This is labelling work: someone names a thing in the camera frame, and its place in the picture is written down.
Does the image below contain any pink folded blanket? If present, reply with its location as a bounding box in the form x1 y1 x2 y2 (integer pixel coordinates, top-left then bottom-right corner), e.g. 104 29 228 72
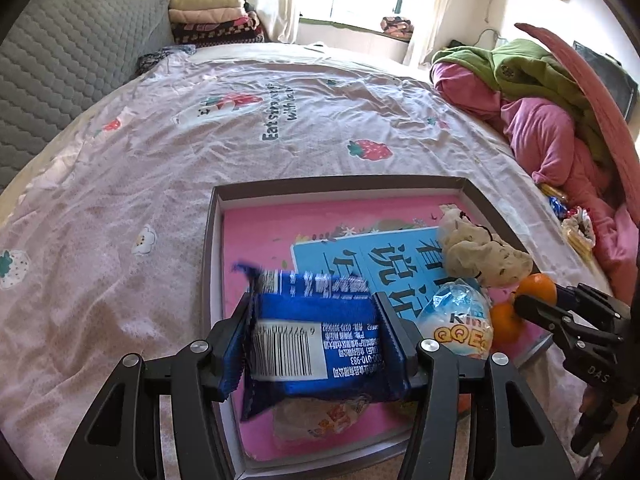
170 7 251 26

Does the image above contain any grey quilted headboard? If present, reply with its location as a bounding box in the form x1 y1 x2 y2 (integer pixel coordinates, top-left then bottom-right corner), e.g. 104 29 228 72
0 0 173 196

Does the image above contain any cream curtain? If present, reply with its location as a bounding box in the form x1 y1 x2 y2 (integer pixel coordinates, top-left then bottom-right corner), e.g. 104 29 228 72
405 0 471 66
252 0 303 43

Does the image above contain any dark blue patterned cloth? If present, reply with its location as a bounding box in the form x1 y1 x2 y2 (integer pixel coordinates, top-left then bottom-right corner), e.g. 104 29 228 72
136 44 197 75

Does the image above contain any salmon pink quilted blanket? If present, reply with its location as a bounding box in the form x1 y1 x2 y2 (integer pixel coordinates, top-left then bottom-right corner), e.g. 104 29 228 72
515 22 640 306

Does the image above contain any red egg toy packet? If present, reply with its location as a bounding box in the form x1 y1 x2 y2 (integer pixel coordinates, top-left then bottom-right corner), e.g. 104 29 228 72
272 394 373 457

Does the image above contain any strawberry print bed sheet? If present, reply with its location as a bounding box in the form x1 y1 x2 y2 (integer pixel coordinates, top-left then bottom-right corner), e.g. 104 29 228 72
0 42 616 480

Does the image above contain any black television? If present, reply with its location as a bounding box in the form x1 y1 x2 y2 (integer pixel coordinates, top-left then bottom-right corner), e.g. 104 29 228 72
572 40 640 121

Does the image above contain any cream folded blanket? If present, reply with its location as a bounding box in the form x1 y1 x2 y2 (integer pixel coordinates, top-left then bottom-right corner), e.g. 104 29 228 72
168 0 246 13

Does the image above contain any shallow grey cardboard box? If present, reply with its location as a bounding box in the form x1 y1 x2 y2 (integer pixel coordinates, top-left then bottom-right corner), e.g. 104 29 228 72
202 176 556 480

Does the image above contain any blue snack packet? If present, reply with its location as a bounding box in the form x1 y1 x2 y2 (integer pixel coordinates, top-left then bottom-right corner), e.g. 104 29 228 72
231 261 416 422

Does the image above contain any light blue egg toy packet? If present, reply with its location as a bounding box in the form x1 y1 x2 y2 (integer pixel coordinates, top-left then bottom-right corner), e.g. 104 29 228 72
416 278 495 361

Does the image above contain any floral cushion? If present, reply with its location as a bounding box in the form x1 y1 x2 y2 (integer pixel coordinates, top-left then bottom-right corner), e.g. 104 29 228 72
380 16 415 38

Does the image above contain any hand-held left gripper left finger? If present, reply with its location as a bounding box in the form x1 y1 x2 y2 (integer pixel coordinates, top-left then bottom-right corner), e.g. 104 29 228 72
55 292 256 480

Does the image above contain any dark checkered folded blanket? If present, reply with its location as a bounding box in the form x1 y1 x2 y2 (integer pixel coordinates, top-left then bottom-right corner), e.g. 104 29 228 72
172 17 266 48

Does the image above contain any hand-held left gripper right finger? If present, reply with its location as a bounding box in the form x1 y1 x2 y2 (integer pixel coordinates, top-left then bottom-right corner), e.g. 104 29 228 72
372 291 576 480

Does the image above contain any white patterned scrunchie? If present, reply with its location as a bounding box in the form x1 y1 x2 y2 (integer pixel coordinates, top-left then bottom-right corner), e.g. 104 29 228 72
562 206 597 246

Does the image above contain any cream dotted scrunchie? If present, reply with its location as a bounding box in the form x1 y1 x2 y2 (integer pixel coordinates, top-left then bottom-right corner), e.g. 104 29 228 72
437 204 535 288

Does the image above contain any yellow biscuit packet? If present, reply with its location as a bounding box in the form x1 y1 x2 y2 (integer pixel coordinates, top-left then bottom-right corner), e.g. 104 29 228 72
561 217 593 261

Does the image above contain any magenta duvet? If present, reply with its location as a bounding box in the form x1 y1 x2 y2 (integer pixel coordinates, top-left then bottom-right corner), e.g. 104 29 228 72
432 62 626 261

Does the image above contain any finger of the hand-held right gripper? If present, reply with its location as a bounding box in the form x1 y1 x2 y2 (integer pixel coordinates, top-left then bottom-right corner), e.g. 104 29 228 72
512 294 583 356
555 284 628 321

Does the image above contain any green blanket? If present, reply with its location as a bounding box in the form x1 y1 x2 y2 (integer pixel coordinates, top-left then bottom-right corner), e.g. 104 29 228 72
432 39 613 171

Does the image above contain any orange mandarin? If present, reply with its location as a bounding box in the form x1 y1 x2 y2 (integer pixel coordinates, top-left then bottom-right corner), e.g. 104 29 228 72
515 272 558 311
489 302 523 356

